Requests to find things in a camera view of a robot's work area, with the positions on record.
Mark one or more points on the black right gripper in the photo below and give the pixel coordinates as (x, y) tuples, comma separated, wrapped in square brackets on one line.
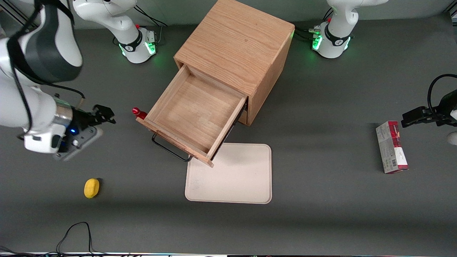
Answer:
[(83, 119)]

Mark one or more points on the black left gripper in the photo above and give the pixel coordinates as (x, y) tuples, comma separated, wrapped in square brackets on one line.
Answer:
[(446, 107)]

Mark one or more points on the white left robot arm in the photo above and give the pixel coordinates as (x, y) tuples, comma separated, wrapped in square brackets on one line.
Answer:
[(335, 39)]

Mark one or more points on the wooden drawer with grooved front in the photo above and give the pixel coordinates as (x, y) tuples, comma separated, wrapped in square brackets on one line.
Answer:
[(244, 117)]

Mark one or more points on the oak wooden drawer cabinet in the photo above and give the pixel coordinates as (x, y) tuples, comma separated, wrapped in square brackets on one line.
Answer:
[(235, 39)]

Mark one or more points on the red soda bottle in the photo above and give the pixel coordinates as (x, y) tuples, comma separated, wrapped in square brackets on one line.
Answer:
[(139, 113)]

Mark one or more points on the red and white carton box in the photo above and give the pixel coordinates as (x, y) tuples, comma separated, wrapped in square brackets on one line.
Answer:
[(391, 148)]

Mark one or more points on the yellow lemon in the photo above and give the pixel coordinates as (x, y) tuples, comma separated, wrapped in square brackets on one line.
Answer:
[(91, 188)]

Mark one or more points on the beige rectangular tray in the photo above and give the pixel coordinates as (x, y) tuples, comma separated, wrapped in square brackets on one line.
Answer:
[(242, 178)]

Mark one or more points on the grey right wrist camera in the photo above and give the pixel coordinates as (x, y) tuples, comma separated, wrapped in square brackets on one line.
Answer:
[(84, 141)]

